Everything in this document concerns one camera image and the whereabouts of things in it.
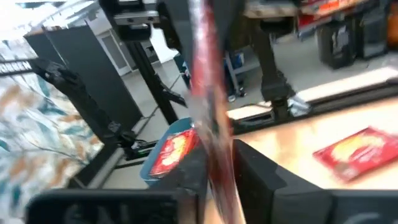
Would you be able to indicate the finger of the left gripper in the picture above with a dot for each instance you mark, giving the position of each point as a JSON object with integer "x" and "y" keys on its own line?
{"x": 177, "y": 25}

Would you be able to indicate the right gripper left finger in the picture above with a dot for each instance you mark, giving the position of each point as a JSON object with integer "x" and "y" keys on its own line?
{"x": 109, "y": 207}

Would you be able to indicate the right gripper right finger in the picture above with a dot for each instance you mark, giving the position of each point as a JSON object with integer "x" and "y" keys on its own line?
{"x": 311, "y": 207}

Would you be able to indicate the red popcorn bag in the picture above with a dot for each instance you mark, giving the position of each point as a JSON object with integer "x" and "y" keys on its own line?
{"x": 206, "y": 77}
{"x": 357, "y": 154}
{"x": 174, "y": 152}

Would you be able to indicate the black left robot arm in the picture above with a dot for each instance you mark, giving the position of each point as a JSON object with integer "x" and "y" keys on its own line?
{"x": 270, "y": 77}

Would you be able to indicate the black power strip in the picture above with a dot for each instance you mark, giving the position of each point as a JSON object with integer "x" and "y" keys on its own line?
{"x": 136, "y": 149}

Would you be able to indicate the teal plastic basket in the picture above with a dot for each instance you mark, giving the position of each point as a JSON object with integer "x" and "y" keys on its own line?
{"x": 152, "y": 155}

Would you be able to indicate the leaf patterned curtain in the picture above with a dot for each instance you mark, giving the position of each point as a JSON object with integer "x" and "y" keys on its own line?
{"x": 31, "y": 140}

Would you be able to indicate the black computer tower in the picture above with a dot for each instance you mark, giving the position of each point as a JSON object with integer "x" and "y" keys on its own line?
{"x": 337, "y": 46}

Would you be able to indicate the black equipment box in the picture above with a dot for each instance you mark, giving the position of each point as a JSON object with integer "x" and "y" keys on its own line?
{"x": 371, "y": 34}

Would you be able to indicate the orange object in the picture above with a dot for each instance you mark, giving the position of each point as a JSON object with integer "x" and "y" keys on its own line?
{"x": 393, "y": 25}

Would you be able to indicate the large black partition wall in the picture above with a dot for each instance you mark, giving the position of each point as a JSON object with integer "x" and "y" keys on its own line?
{"x": 87, "y": 77}

